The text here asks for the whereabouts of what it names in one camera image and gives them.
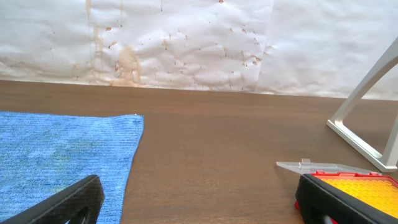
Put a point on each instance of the blue cloth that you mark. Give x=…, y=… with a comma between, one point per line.
x=59, y=161

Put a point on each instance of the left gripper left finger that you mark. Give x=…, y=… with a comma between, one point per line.
x=70, y=203

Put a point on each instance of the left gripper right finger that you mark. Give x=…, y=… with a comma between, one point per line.
x=335, y=203

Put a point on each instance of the white and blue stand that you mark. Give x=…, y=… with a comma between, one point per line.
x=360, y=96

